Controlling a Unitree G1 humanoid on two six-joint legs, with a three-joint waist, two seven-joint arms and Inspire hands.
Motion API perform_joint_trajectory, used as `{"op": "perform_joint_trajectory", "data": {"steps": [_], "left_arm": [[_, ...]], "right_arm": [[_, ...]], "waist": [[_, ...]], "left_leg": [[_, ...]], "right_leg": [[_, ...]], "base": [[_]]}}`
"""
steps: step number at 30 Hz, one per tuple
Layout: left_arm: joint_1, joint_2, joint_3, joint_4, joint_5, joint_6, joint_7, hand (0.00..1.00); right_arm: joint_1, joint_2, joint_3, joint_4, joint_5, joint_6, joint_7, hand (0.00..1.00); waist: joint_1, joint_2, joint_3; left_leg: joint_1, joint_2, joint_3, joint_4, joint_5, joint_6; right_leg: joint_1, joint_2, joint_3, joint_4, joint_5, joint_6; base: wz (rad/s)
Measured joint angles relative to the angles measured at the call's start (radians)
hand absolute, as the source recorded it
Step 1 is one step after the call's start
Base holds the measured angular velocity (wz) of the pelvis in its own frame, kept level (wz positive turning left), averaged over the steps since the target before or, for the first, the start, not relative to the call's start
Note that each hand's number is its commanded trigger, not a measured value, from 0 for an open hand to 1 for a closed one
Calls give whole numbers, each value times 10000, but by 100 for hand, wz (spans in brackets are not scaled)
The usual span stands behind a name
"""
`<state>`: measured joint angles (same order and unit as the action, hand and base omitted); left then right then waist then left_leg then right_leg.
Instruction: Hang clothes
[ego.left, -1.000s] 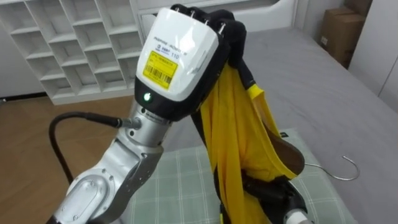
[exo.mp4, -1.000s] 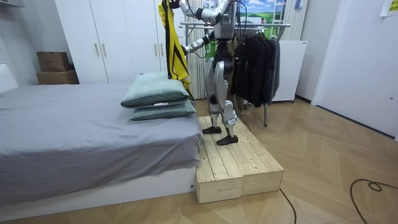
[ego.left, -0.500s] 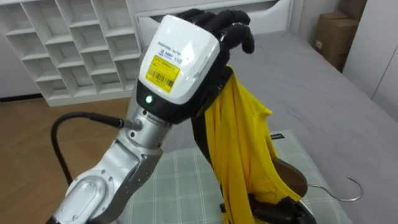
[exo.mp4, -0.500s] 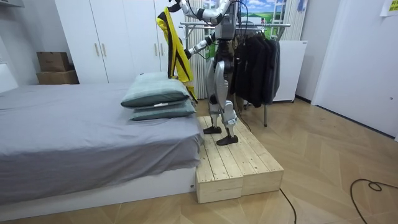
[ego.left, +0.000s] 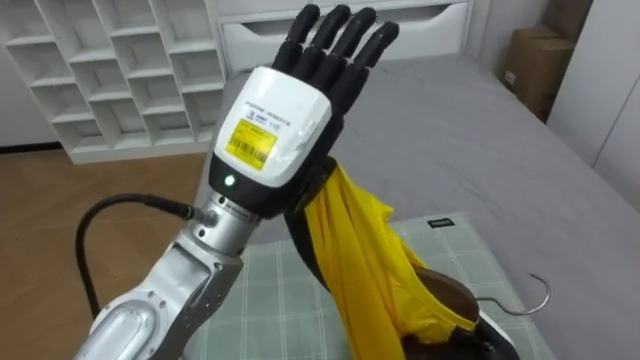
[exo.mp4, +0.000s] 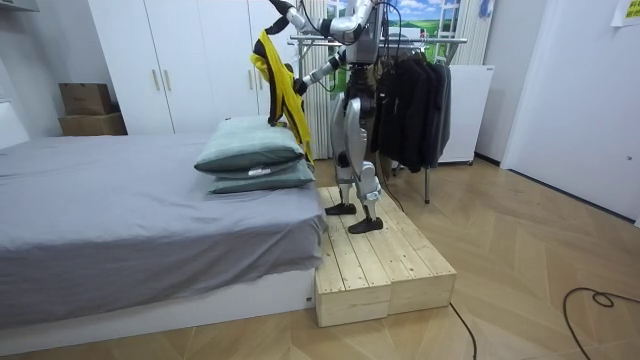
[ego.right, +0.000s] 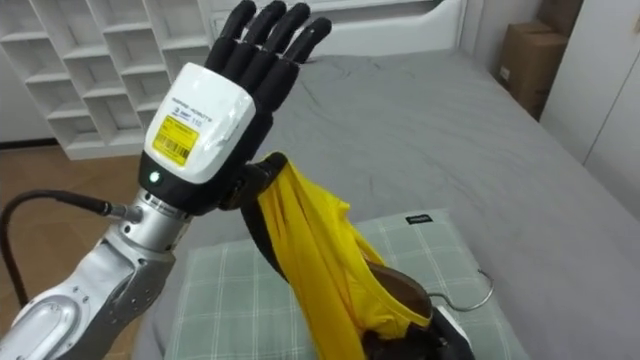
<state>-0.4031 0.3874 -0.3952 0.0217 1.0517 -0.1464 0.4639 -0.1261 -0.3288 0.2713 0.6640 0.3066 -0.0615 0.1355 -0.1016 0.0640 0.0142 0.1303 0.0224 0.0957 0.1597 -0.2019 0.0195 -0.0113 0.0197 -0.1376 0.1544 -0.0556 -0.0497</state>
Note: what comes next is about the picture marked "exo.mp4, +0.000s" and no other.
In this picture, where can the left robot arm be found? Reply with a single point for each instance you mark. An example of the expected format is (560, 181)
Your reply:
(345, 26)

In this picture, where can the white slanted board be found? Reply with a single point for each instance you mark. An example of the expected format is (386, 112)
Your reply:
(11, 127)

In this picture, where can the white door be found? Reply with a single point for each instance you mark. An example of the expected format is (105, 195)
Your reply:
(580, 110)

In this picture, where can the white low cabinet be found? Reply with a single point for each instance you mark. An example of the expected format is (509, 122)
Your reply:
(467, 110)

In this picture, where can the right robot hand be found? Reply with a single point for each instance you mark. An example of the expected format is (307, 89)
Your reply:
(300, 86)

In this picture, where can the yellow and black garment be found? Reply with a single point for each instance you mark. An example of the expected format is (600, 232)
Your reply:
(282, 85)

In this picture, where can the grey bed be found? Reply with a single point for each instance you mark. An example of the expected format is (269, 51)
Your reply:
(125, 215)

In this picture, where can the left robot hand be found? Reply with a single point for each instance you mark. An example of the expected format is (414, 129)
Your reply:
(281, 6)

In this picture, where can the wooden plank platform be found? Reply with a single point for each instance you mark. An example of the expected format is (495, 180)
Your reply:
(375, 260)

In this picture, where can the black hanging jacket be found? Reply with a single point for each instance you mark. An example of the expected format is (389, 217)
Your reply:
(407, 110)

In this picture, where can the robot legs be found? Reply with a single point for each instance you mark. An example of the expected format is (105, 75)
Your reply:
(356, 135)

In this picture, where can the white wardrobe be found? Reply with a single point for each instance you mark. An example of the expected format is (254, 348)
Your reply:
(200, 60)

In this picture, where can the brown cardboard box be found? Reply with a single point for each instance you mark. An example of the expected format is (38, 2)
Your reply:
(85, 98)
(92, 125)

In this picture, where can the robot body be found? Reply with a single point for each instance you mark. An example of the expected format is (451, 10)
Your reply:
(369, 42)

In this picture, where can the grey hanging garment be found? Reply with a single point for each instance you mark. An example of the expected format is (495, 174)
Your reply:
(445, 105)

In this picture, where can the green pillow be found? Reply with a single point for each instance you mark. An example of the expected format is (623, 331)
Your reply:
(270, 181)
(245, 145)

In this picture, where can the landscape wall poster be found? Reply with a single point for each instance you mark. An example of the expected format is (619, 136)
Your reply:
(417, 20)

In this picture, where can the metal clothes rack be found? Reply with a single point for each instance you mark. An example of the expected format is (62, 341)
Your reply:
(427, 41)

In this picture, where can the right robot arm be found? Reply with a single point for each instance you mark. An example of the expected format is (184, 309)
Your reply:
(322, 70)

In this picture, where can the white pleated curtain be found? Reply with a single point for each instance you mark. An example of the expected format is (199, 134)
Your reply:
(472, 35)
(315, 115)

